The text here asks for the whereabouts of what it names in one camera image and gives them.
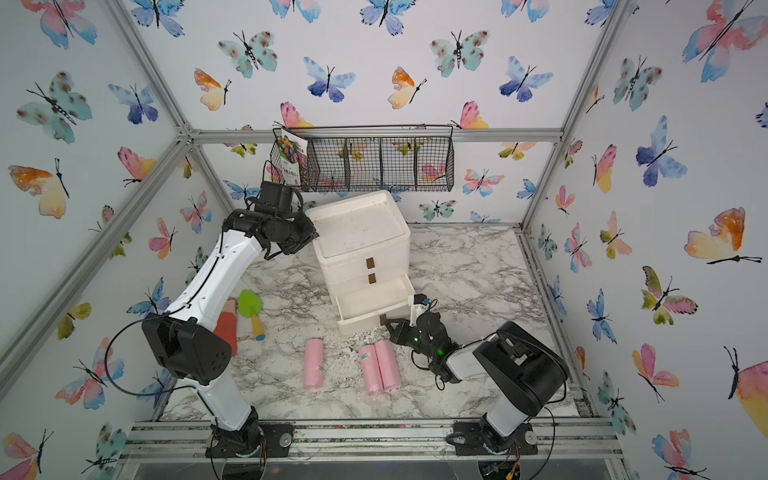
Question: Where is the aluminium front rail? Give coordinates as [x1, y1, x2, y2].
[119, 417, 623, 463]

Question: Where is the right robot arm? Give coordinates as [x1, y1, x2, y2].
[384, 305, 569, 443]

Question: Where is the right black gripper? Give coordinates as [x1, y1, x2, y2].
[382, 317, 436, 364]

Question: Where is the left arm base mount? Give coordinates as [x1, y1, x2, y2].
[205, 422, 295, 460]

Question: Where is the green toy shovel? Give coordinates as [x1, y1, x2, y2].
[238, 290, 266, 341]

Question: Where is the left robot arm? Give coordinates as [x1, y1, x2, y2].
[141, 181, 317, 432]

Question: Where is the white three-drawer foam cabinet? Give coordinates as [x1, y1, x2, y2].
[307, 190, 411, 315]

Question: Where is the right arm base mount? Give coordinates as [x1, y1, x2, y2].
[445, 419, 538, 457]

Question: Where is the flower seed packet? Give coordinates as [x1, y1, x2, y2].
[276, 129, 309, 186]

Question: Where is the black wire wall basket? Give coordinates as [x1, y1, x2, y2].
[263, 124, 455, 196]

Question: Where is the red rubber glove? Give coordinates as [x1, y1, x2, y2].
[214, 297, 238, 357]

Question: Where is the pink bag roll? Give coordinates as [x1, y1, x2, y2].
[374, 340, 402, 392]
[303, 338, 324, 391]
[359, 345, 384, 396]

